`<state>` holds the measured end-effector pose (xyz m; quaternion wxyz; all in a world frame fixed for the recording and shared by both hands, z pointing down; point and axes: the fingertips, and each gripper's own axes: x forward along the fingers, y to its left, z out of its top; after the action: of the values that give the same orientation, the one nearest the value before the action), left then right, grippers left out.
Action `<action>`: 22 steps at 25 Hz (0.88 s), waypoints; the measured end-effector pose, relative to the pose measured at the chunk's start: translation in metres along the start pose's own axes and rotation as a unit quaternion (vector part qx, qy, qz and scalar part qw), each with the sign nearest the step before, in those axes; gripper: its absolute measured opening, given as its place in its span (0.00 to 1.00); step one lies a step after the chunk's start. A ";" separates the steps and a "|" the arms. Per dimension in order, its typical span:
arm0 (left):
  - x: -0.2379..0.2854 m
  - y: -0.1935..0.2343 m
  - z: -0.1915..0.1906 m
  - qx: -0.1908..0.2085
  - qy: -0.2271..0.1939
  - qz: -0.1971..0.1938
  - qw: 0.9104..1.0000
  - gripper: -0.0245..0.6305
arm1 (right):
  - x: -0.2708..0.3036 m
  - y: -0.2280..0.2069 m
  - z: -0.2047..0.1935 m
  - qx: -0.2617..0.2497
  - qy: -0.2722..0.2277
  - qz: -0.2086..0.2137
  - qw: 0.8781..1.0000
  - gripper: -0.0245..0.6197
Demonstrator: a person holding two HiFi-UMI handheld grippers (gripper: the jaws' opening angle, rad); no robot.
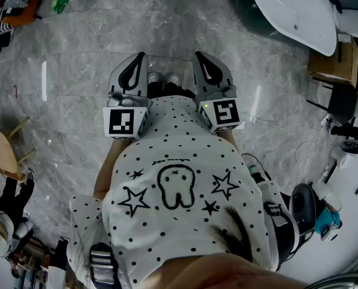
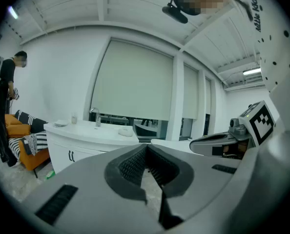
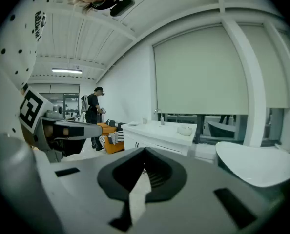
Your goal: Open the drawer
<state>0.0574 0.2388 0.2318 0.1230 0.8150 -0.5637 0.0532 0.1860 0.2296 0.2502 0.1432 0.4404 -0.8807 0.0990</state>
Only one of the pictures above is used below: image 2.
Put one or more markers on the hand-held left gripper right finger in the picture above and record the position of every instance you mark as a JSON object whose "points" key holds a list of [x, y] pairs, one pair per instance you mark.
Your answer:
{"points": [[198, 179]]}

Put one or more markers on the white plate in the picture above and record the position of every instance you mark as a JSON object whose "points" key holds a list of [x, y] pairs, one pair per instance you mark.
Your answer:
{"points": [[60, 123]]}

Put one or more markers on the orange cushion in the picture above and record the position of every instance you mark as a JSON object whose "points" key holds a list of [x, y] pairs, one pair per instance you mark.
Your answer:
{"points": [[15, 128]]}

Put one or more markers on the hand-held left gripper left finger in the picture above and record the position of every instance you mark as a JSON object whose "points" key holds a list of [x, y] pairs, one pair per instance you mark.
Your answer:
{"points": [[86, 191]]}

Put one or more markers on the black bathtub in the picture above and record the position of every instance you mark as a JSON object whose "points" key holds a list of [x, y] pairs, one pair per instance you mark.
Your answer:
{"points": [[145, 130]]}

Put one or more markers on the person's white dotted shirt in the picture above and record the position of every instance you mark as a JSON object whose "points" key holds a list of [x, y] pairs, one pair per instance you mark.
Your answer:
{"points": [[281, 52]]}

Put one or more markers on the ceiling tube light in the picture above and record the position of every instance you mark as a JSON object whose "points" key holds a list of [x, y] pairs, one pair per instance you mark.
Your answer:
{"points": [[13, 12], [252, 71]]}

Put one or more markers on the black head camera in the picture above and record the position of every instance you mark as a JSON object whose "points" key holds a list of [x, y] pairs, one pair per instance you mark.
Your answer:
{"points": [[175, 14]]}

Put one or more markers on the chrome faucet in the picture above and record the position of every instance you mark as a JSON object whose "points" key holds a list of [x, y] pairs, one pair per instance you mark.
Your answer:
{"points": [[97, 121]]}

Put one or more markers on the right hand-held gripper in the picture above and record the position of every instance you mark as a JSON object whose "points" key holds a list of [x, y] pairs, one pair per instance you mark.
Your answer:
{"points": [[259, 123]]}

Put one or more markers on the narrow pale roller blind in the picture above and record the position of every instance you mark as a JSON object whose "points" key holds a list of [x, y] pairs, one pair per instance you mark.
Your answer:
{"points": [[208, 96]]}

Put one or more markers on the wide pale roller blind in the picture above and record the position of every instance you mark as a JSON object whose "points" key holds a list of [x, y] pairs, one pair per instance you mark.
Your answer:
{"points": [[132, 82]]}

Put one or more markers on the person's right hand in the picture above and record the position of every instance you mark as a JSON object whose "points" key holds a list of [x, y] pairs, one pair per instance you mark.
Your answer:
{"points": [[242, 146]]}

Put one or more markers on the white sink vanity cabinet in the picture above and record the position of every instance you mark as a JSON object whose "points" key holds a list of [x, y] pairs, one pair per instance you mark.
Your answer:
{"points": [[86, 140]]}

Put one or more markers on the orange sofa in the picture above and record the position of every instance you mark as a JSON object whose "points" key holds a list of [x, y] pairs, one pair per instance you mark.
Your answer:
{"points": [[35, 157]]}

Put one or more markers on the medium pale roller blind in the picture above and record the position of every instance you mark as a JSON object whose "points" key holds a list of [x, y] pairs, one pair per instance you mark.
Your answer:
{"points": [[191, 91]]}

